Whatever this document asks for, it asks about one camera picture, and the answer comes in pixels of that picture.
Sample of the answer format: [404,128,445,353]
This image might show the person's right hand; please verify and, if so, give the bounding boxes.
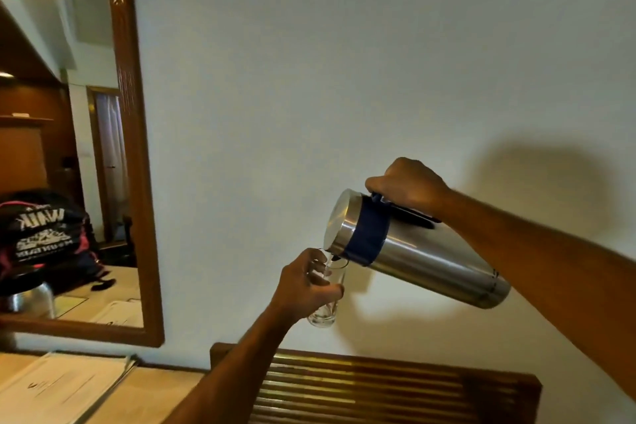
[365,157,454,219]

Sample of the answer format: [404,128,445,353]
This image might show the person's left hand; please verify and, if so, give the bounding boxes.
[269,248,345,325]

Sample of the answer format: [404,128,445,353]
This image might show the clear drinking glass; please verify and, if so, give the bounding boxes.
[307,257,347,329]

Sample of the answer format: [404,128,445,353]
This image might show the stainless steel jug blue band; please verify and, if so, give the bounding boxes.
[323,188,512,309]

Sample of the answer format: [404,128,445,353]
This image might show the person's left forearm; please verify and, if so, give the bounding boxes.
[160,303,302,424]

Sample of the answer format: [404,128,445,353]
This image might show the person's right forearm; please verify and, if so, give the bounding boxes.
[430,188,636,402]

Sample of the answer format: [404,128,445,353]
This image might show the wooden slatted luggage rack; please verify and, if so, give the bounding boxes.
[210,343,543,424]

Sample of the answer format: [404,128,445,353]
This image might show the white paper folder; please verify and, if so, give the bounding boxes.
[0,351,138,424]

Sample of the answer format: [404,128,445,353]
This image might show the wooden framed wall mirror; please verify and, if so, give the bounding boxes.
[0,0,166,348]

